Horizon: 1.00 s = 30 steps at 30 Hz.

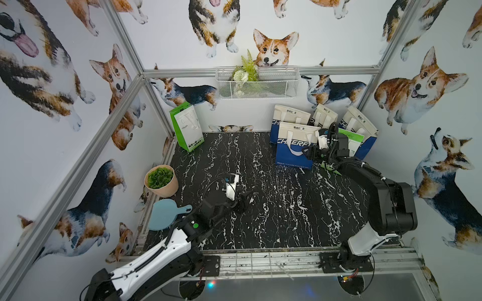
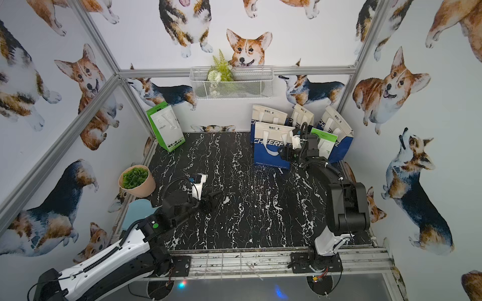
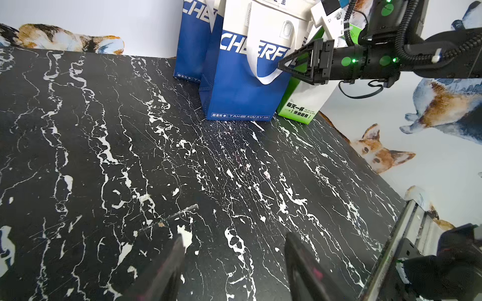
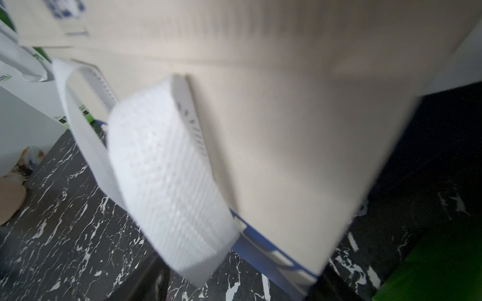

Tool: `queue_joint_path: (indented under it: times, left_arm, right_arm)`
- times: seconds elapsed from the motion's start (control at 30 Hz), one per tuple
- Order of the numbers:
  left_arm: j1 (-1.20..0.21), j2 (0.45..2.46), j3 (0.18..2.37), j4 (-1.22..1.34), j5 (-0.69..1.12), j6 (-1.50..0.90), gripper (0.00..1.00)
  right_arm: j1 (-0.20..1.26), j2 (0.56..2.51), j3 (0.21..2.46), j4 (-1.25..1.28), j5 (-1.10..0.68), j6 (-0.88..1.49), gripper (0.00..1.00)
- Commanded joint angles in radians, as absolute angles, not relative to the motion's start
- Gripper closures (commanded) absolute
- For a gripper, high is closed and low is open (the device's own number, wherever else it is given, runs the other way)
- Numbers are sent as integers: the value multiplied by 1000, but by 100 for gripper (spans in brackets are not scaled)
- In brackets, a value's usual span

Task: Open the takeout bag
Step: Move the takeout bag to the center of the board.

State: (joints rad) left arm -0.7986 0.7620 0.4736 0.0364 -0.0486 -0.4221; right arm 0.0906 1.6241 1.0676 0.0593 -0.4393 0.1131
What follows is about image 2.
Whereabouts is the blue white bag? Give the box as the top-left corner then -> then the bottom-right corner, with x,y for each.
253,122 -> 295,169

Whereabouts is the green white bag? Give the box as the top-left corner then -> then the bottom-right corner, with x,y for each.
146,102 -> 185,153
311,128 -> 338,159

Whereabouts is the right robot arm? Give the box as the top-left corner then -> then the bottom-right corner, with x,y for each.
278,134 -> 370,257

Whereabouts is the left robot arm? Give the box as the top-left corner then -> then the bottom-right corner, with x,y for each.
26,188 -> 225,300

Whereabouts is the back right blue bag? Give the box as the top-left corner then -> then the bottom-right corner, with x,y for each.
316,106 -> 354,163

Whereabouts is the back middle blue bag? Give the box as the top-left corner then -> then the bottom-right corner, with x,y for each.
287,104 -> 315,127

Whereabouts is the back left blue bag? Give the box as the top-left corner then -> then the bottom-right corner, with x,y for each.
251,105 -> 287,125

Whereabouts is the light blue cutting board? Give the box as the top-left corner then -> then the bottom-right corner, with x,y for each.
122,199 -> 157,231

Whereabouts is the potted green plant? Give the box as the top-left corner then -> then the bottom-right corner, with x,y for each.
118,165 -> 156,198

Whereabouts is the fern and white flower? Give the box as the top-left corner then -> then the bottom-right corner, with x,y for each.
207,50 -> 234,97

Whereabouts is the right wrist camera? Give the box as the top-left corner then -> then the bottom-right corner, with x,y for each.
291,135 -> 306,150

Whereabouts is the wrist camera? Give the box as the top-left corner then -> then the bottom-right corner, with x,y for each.
291,135 -> 306,150
189,173 -> 208,200

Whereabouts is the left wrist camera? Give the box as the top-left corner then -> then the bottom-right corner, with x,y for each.
189,173 -> 208,200

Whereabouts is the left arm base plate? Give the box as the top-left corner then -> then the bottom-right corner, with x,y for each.
151,256 -> 192,278

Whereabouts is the white wire basket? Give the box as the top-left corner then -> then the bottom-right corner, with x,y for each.
190,66 -> 274,100

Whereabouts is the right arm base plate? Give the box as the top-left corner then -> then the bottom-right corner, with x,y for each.
287,252 -> 343,274

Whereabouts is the aluminium front rail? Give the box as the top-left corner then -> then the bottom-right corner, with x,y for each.
112,246 -> 394,281

